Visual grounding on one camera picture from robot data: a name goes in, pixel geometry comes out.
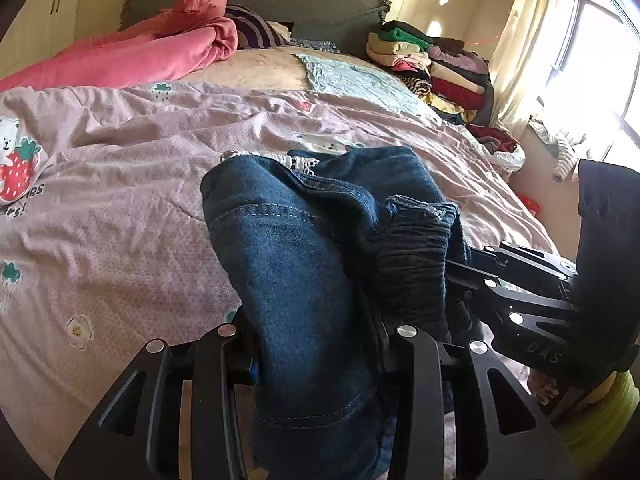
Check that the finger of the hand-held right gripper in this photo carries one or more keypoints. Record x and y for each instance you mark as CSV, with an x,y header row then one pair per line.
x,y
530,332
530,262

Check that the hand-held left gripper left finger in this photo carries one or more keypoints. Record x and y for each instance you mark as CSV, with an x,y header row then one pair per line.
x,y
225,375

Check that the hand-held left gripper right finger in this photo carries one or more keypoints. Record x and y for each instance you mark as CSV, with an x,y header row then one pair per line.
x,y
415,360

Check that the denim pants with lace hem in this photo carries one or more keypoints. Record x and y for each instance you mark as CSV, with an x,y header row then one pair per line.
x,y
300,260

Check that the person's right forearm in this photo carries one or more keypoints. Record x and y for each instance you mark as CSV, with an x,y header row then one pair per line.
x,y
605,405

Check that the person's right hand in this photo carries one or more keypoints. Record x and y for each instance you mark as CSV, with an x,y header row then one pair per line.
x,y
544,389

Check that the red object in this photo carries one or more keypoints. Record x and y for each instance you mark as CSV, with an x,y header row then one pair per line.
x,y
531,204

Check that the white garment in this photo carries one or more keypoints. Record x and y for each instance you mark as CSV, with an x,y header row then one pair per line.
x,y
507,162

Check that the maroon garment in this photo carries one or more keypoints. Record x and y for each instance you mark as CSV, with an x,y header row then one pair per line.
x,y
492,137

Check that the pink strawberry print quilt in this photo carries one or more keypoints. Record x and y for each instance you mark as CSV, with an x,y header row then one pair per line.
x,y
125,210

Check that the window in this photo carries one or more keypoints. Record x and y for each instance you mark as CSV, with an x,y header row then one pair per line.
x,y
600,60

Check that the stack of folded clothes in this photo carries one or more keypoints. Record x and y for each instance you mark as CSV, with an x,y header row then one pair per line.
x,y
435,70

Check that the cream curtain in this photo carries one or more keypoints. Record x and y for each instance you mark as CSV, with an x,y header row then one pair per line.
x,y
525,35

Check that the light blue cloth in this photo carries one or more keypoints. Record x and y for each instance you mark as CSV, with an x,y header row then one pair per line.
x,y
360,80

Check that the beige bed sheet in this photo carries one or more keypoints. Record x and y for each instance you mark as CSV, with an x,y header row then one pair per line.
x,y
260,67

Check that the grey headboard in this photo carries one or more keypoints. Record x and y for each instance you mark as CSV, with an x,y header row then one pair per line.
x,y
310,10

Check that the pink blanket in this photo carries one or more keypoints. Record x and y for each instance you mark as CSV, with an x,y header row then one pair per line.
x,y
125,55

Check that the purple striped garment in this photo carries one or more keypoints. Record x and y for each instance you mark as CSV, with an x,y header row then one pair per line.
x,y
255,27

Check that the cream wardrobe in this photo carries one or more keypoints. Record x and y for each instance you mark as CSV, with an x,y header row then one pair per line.
x,y
35,10

